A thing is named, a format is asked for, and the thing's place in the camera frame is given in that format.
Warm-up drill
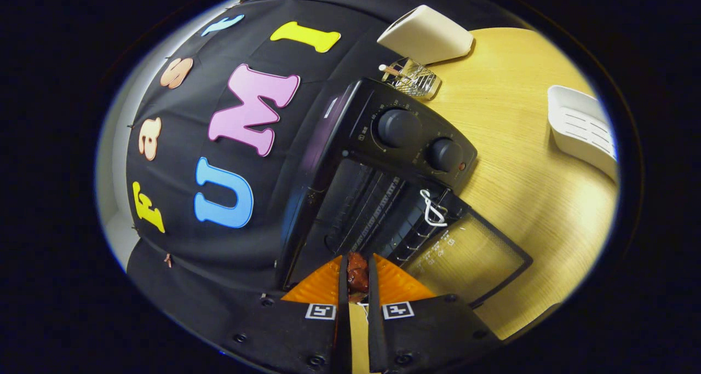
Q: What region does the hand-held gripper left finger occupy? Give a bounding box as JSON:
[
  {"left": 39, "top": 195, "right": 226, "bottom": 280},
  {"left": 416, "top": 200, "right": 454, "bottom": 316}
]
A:
[{"left": 227, "top": 255, "right": 351, "bottom": 374}]

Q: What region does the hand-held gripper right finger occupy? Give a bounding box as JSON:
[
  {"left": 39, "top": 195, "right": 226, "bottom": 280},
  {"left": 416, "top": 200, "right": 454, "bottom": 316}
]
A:
[{"left": 367, "top": 254, "right": 502, "bottom": 373}]

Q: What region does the brown meat piece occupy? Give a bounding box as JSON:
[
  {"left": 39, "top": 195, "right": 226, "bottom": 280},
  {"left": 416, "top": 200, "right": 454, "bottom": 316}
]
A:
[{"left": 347, "top": 252, "right": 370, "bottom": 296}]

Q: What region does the black toaster oven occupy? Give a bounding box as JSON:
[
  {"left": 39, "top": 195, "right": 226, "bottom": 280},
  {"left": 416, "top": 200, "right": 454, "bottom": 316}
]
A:
[{"left": 275, "top": 77, "right": 533, "bottom": 309}]

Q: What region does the white toaster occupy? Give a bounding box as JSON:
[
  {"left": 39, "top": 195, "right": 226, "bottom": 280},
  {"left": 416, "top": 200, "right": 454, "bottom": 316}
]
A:
[{"left": 377, "top": 4, "right": 474, "bottom": 65}]

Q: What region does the white slotted tray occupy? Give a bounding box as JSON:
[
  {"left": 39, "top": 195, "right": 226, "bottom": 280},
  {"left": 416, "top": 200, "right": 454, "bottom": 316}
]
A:
[{"left": 548, "top": 85, "right": 619, "bottom": 183}]

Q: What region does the wire mesh basket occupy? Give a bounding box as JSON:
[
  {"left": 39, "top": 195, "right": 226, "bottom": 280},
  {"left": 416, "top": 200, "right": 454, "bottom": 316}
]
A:
[{"left": 379, "top": 57, "right": 442, "bottom": 101}]

